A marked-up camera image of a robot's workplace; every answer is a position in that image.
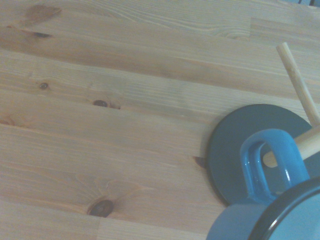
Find wooden mug tree dark base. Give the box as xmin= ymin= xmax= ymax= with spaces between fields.
xmin=206 ymin=42 xmax=320 ymax=207

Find blue enamel mug dark rim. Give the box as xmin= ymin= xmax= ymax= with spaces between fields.
xmin=205 ymin=128 xmax=320 ymax=240

